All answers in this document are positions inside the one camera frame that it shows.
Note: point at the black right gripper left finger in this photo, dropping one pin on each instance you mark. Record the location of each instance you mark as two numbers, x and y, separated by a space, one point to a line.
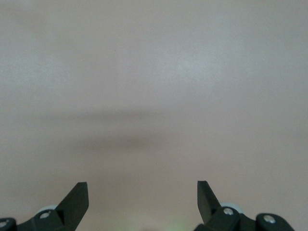
69 209

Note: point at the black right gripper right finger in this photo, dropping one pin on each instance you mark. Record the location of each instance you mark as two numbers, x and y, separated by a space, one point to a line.
209 207

